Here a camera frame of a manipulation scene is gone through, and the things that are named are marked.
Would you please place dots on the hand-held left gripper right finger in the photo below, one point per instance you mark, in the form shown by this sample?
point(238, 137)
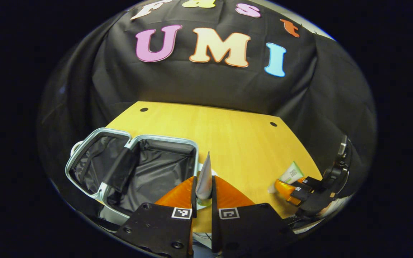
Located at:
point(246, 229)

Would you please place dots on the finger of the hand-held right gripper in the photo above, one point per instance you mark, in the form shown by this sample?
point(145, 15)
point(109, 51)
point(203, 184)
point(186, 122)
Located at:
point(312, 182)
point(299, 194)

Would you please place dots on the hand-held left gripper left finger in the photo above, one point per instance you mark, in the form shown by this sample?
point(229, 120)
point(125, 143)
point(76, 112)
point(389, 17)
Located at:
point(163, 225)

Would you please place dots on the white green skin care tube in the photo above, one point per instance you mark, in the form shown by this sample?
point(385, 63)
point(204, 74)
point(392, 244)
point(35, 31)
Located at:
point(290, 173)

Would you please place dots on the light blue suitcase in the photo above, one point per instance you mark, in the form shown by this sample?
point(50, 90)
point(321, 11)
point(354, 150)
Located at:
point(156, 168)

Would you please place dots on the silver skin care tube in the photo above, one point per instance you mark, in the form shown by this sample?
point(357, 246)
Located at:
point(204, 175)

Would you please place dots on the black backdrop cloth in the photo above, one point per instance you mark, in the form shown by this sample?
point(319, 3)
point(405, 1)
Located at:
point(192, 86)

